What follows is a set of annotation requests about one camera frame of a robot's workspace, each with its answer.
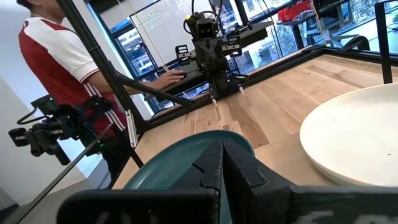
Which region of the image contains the thick black frame post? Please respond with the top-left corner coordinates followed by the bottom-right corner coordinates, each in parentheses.
top-left (55, 0), bottom-right (149, 134)

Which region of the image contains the person's hand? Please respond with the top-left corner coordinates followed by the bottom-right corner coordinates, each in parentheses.
top-left (148, 70), bottom-right (187, 91)

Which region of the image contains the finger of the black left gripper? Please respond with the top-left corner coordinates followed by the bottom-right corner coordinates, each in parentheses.
top-left (217, 70), bottom-right (249, 94)
top-left (203, 73), bottom-right (219, 108)

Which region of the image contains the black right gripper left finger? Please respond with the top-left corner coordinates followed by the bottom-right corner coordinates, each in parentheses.
top-left (56, 138), bottom-right (224, 224)

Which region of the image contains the white glass whiteboard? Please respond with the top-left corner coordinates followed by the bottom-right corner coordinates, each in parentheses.
top-left (129, 0), bottom-right (218, 68)

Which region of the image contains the black arched bracket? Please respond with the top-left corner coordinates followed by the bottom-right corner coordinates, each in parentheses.
top-left (341, 35), bottom-right (371, 52)

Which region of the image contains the silver corner bracket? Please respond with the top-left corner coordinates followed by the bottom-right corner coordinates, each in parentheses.
top-left (125, 108), bottom-right (139, 149)

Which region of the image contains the white plate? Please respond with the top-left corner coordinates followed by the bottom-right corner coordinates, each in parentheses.
top-left (299, 83), bottom-right (398, 188)

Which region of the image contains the person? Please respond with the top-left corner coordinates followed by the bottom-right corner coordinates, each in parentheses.
top-left (16, 0), bottom-right (131, 184)

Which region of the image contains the teal plate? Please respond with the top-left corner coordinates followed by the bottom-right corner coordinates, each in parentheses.
top-left (123, 129), bottom-right (256, 224)

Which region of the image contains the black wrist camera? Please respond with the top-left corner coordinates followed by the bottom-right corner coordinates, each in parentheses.
top-left (185, 11), bottom-right (219, 43)

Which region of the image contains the red storage bin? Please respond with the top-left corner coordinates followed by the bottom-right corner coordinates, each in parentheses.
top-left (277, 1), bottom-right (313, 22)

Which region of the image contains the black and silver table frame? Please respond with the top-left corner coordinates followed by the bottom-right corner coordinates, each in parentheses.
top-left (107, 43), bottom-right (398, 190)

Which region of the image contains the thin black rod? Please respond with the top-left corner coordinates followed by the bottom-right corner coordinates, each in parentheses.
top-left (0, 122), bottom-right (115, 224)

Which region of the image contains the dark storage rack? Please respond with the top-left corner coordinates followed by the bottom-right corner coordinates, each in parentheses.
top-left (275, 0), bottom-right (355, 50)

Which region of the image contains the black diagonal brace bar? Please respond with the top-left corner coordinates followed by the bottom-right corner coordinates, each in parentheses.
top-left (111, 70), bottom-right (197, 109)

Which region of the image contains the person's forearm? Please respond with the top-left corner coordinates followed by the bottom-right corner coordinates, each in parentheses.
top-left (88, 70), bottom-right (158, 96)

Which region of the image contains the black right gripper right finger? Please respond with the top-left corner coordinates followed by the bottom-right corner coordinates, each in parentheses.
top-left (223, 138), bottom-right (398, 224)

